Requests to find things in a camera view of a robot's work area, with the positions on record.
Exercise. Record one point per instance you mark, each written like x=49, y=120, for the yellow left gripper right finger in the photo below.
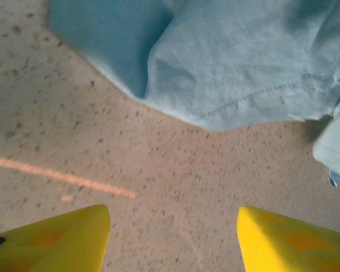
x=289, y=246

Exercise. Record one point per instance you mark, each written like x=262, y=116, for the light blue printed t-shirt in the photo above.
x=229, y=71

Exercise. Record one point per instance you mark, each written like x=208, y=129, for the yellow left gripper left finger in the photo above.
x=51, y=243

